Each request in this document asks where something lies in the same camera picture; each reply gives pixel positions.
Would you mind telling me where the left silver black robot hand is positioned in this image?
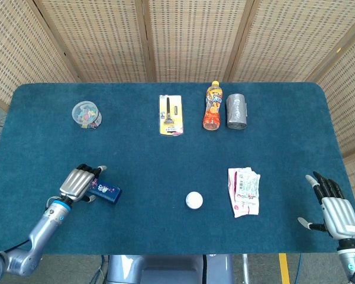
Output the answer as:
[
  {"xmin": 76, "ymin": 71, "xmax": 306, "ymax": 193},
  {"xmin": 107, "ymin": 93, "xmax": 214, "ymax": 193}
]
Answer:
[{"xmin": 59, "ymin": 164, "xmax": 108, "ymax": 204}]

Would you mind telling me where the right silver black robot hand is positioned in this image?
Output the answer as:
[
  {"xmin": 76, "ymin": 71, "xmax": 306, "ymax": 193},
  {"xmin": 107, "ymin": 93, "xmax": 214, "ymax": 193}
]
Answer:
[{"xmin": 297, "ymin": 170, "xmax": 355, "ymax": 240}]

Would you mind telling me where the blue folding glasses case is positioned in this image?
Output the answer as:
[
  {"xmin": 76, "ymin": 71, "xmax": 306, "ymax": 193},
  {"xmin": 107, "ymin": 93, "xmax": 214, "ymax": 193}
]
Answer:
[{"xmin": 87, "ymin": 177, "xmax": 122, "ymax": 206}]

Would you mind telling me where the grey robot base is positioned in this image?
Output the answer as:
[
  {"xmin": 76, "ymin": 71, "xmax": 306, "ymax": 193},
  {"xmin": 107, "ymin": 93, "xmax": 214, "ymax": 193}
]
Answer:
[{"xmin": 106, "ymin": 254, "xmax": 234, "ymax": 284}]

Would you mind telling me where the yellow razor blister pack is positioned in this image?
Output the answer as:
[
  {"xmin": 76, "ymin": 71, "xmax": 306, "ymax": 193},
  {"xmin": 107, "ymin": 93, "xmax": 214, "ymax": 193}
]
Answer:
[{"xmin": 158, "ymin": 94, "xmax": 185, "ymax": 137}]

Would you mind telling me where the clear jar of binder clips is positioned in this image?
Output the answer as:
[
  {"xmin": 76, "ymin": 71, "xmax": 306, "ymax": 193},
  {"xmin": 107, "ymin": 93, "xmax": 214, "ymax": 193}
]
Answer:
[{"xmin": 71, "ymin": 101, "xmax": 103, "ymax": 130}]

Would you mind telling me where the yellow floor tape strip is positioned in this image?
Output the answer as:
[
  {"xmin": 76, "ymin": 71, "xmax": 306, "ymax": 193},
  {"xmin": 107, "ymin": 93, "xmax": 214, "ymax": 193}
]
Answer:
[{"xmin": 279, "ymin": 253, "xmax": 291, "ymax": 284}]

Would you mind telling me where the white labelled spout pouch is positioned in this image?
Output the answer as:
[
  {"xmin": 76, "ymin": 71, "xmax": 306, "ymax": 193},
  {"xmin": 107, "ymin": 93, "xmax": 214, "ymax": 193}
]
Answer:
[{"xmin": 235, "ymin": 167, "xmax": 261, "ymax": 208}]

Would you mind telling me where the blue carpet table cover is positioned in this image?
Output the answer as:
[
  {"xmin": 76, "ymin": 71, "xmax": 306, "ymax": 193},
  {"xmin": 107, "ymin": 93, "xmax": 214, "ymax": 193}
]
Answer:
[{"xmin": 0, "ymin": 82, "xmax": 355, "ymax": 256}]

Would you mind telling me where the pink white plastic pack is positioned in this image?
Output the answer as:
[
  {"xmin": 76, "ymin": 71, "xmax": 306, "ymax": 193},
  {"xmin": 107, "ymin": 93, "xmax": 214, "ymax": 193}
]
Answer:
[{"xmin": 227, "ymin": 167, "xmax": 260, "ymax": 219}]

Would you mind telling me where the round clear tin of pins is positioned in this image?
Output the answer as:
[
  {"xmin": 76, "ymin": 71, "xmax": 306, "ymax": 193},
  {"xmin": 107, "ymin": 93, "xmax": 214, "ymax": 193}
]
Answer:
[{"xmin": 185, "ymin": 191, "xmax": 204, "ymax": 210}]

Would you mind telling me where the grey garbage bag roll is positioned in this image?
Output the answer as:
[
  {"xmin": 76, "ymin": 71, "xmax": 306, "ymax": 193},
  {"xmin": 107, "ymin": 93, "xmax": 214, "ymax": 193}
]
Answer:
[{"xmin": 226, "ymin": 93, "xmax": 249, "ymax": 130}]

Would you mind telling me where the orange drink bottle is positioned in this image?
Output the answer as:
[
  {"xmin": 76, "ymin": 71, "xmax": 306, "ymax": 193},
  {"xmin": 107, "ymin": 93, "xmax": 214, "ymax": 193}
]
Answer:
[{"xmin": 202, "ymin": 80, "xmax": 224, "ymax": 131}]

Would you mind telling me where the woven bamboo folding screen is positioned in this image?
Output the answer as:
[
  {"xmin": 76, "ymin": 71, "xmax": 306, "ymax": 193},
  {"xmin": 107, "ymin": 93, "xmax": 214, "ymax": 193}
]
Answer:
[{"xmin": 0, "ymin": 0, "xmax": 355, "ymax": 237}]

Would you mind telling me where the blue floor cable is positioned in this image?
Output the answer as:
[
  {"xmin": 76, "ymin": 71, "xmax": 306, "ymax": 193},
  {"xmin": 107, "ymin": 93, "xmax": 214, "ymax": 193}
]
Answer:
[{"xmin": 294, "ymin": 253, "xmax": 303, "ymax": 284}]

